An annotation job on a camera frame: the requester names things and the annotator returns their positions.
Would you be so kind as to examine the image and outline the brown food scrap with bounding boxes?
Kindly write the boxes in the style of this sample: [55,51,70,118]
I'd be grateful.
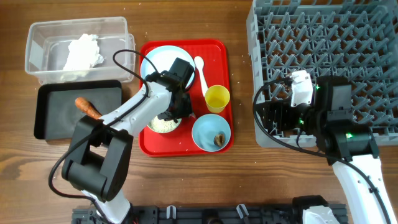
[214,133,226,147]

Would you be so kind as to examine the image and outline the grey dishwasher rack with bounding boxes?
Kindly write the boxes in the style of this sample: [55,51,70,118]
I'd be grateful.
[246,0,397,146]

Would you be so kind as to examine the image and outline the red plastic tray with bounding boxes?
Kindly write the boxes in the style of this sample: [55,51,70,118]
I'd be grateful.
[139,39,234,157]

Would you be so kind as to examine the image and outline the light blue bowl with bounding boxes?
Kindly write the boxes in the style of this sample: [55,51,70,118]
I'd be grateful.
[192,114,232,152]

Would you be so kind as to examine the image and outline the white napkin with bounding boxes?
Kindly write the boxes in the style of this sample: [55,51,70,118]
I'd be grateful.
[63,34,104,70]

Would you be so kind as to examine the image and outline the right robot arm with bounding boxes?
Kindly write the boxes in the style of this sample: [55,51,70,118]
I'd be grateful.
[252,76,397,223]

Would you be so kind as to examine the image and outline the white plastic spoon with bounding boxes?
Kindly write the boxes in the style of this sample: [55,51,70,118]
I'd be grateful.
[194,56,208,96]

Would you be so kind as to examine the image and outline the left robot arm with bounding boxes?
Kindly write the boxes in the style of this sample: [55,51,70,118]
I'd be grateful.
[62,58,195,223]

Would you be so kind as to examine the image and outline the yellow plastic cup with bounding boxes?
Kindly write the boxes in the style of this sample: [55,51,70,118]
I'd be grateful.
[205,85,230,113]

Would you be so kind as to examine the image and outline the orange carrot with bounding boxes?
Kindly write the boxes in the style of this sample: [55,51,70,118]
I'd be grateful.
[75,97,101,119]

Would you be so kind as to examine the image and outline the white rice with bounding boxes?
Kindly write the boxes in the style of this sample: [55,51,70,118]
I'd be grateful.
[149,117,181,132]

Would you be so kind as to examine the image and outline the green bowl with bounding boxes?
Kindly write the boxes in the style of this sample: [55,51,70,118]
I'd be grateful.
[146,116,183,134]

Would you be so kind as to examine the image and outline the light blue plate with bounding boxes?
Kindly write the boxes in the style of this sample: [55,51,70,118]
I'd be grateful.
[140,45,195,90]

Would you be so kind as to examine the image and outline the black waste tray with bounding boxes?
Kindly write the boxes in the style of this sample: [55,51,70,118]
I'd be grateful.
[34,80,123,141]

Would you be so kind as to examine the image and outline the clear plastic bin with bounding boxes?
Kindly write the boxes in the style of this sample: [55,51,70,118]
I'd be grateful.
[25,17,135,85]

